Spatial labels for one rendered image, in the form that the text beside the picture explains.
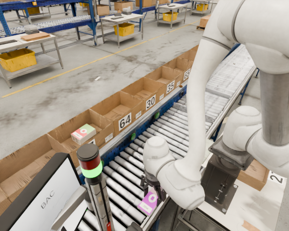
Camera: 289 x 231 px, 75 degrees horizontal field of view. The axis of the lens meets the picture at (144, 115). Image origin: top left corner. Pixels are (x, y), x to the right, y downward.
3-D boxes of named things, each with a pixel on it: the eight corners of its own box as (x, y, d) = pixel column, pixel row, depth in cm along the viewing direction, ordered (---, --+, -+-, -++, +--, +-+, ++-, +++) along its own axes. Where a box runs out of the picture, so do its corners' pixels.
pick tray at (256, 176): (260, 192, 134) (266, 184, 128) (209, 164, 153) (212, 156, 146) (268, 166, 152) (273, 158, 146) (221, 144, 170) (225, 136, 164)
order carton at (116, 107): (114, 137, 157) (113, 121, 147) (91, 123, 171) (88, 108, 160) (143, 114, 182) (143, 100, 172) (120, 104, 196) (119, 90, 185)
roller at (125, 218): (136, 236, 115) (136, 233, 112) (82, 189, 139) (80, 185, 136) (141, 229, 118) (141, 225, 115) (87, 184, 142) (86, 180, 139)
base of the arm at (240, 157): (259, 145, 110) (262, 138, 107) (243, 166, 98) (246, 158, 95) (229, 131, 121) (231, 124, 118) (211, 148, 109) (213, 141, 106)
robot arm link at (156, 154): (137, 162, 82) (155, 185, 73) (137, 137, 73) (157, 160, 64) (158, 152, 87) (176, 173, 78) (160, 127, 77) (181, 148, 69)
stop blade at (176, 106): (210, 124, 198) (213, 117, 192) (172, 108, 219) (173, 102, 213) (211, 123, 198) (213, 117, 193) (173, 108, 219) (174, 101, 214)
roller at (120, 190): (149, 218, 123) (149, 215, 120) (95, 176, 147) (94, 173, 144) (153, 212, 127) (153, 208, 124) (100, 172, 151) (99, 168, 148)
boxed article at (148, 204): (165, 193, 103) (166, 191, 102) (148, 217, 92) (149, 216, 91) (154, 185, 106) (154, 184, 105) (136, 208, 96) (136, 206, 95)
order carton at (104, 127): (76, 168, 132) (71, 152, 122) (52, 149, 146) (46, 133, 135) (115, 137, 157) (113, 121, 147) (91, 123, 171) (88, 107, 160)
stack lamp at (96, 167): (91, 181, 45) (86, 166, 41) (78, 170, 48) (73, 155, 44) (106, 167, 48) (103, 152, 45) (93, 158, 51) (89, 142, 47)
